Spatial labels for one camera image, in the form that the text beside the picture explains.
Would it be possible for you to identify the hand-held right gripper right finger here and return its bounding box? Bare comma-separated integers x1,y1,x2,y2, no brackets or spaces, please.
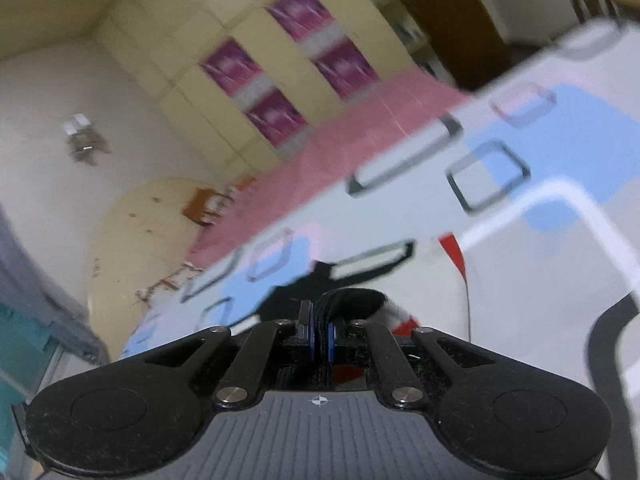
325,319,523,409

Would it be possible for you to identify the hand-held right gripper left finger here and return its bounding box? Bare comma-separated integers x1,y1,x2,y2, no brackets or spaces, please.
120,300,318,409

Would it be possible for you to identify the striped knit sweater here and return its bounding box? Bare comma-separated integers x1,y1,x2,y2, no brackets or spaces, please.
315,232,473,393

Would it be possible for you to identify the orange patterned pillow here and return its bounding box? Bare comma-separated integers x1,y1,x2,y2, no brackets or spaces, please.
182,186,237,227

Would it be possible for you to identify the pink bed sheet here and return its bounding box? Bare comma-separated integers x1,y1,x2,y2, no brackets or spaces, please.
187,67,473,267

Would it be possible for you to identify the grey curtain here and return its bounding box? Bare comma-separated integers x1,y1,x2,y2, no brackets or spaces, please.
0,204,112,367

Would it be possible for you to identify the teal window pane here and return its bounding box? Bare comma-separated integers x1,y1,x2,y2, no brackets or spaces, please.
0,299,64,467

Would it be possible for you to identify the patterned bed sheet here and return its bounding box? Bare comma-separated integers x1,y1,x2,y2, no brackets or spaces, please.
120,15,640,480

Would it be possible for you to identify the cream wardrobe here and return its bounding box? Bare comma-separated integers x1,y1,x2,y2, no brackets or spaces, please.
94,0,441,173

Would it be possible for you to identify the corner shelf unit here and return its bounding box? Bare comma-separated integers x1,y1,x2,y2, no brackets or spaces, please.
359,0,439,79

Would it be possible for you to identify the brown wooden door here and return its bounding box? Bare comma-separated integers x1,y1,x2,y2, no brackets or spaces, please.
369,0,517,92

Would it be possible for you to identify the magenta wall poster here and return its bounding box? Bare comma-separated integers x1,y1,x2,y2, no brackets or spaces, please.
311,41,379,101
199,39,264,98
266,0,334,43
246,89,307,148

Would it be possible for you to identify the metal wall lamp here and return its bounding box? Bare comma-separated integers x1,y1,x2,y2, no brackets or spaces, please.
61,113,112,165

